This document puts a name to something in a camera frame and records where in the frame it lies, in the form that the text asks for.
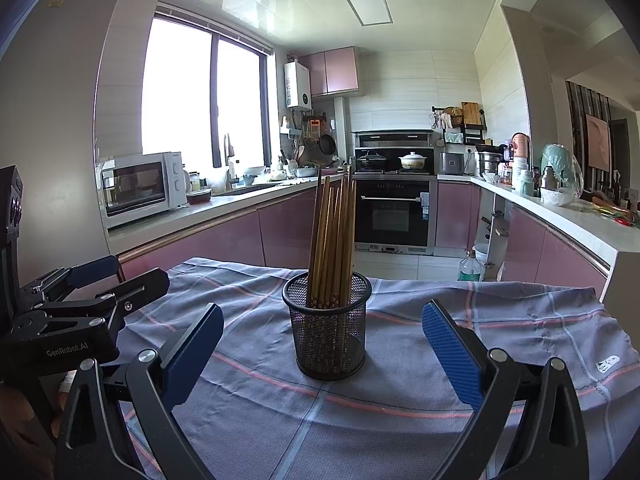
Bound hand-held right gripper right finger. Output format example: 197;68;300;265
421;300;591;480

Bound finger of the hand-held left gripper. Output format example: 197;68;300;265
20;255;119;303
30;267;171;346

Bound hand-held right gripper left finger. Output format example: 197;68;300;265
54;302;225;480

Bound black mesh holder cup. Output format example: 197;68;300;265
282;270;373;381

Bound bundle of wooden chopsticks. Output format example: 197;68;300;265
306;169;358;366

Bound person's left hand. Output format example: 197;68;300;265
50;371;76;436

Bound clear plastic bottle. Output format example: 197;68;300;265
457;250;484;283

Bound white microwave oven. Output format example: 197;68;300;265
96;151;188;231

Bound blue plaid tablecloth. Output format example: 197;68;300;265
117;257;636;480

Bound narrow pink base cabinet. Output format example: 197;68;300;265
436;182;480;248

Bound black built-in oven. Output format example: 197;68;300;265
353;175;437;257

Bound long pink base cabinets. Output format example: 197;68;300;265
120;182;348;281

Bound grey refrigerator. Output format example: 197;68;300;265
0;0;136;286

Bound white bowl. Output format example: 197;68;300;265
540;187;576;207

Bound silver countertop appliance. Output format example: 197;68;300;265
439;151;466;176

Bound steel steamer pot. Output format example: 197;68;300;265
477;150;503;176

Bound kitchen window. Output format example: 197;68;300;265
141;4;275;168

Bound black wok with lid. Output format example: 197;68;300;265
356;150;388;170

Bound pink kettle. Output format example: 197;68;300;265
510;132;532;161

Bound green appliance in plastic bag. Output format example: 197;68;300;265
540;143;583;196

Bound steel range hood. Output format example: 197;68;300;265
352;130;435;150

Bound ceiling light panel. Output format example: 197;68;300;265
343;0;394;26

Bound black wall rack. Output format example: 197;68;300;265
431;105;487;143

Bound white wall water heater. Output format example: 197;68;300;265
284;60;313;109

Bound framed wall picture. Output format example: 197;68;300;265
585;114;612;173

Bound pink wall cabinet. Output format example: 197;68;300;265
299;46;361;97

